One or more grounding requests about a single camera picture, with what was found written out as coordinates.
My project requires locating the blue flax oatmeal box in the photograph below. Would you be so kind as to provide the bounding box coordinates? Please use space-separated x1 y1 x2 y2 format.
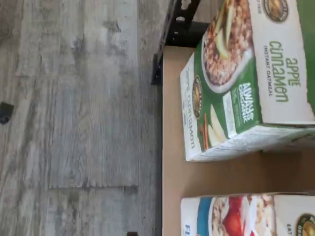
180 193 315 236

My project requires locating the wooden shelf board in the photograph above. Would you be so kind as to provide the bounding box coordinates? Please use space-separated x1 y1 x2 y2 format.
161 45 315 236

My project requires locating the green apple cinnamon oatmeal box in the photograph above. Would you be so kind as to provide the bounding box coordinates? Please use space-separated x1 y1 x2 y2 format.
180 0 315 162
295 0 315 118

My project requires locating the black metal shelf rack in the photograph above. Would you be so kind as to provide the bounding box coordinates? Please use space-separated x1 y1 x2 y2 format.
150 0 212 86

